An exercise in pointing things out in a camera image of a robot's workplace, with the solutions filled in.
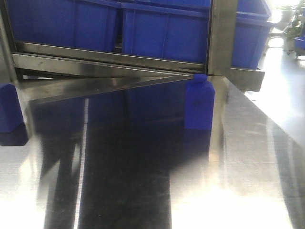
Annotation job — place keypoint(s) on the blue bin on table shelf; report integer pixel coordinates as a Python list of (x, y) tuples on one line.
[(165, 32), (84, 24)]

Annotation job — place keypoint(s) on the small blue bin on cart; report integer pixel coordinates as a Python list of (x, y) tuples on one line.
[(299, 46)]

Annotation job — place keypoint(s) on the blue bin middle on table shelf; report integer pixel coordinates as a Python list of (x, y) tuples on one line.
[(165, 32)]

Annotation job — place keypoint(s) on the blue bin left on table shelf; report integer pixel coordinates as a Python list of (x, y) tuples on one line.
[(84, 24)]

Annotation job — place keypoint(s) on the blue bin right outside frame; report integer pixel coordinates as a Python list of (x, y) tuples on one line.
[(251, 31)]

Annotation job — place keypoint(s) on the stainless steel table shelf frame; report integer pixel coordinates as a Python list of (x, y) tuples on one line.
[(65, 71)]

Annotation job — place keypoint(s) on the blue bottle-shaped part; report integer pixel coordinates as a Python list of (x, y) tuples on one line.
[(199, 103), (10, 110)]

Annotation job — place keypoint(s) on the green potted plant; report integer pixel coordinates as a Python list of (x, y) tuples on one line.
[(291, 14)]

